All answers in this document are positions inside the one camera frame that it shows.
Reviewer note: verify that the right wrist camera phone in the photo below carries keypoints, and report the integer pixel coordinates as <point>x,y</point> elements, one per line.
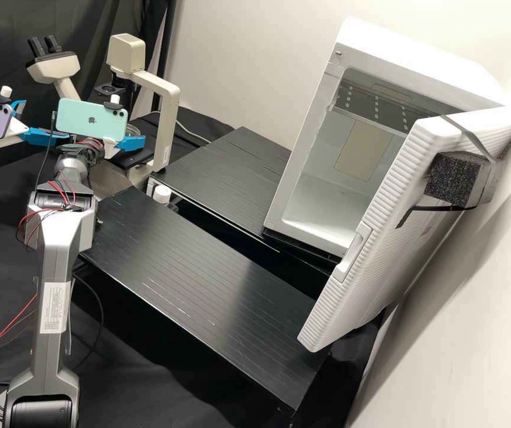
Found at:
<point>90,118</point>

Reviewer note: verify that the black platform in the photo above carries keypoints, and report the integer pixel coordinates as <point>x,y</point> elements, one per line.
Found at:
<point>184,267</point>
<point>219,178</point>

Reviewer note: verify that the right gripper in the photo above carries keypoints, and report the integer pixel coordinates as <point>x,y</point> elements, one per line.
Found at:
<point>110,149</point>

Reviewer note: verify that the cream microscope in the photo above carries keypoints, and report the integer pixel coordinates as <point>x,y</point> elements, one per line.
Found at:
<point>157,111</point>

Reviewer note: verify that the incubator door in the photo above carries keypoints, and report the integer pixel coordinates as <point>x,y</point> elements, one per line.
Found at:
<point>389,249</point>

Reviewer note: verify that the white-capped bottle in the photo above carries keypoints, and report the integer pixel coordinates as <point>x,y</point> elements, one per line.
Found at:
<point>162,194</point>

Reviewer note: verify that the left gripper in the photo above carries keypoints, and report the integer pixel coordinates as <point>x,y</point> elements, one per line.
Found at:
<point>7,136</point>

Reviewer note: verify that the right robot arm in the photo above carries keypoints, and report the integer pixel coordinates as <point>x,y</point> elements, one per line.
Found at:
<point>56,276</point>

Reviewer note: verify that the white incubator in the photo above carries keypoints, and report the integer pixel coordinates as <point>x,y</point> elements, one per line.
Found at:
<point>326,156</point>

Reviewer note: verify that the petri dish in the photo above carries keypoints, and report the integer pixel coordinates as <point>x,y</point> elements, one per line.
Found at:
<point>134,129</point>

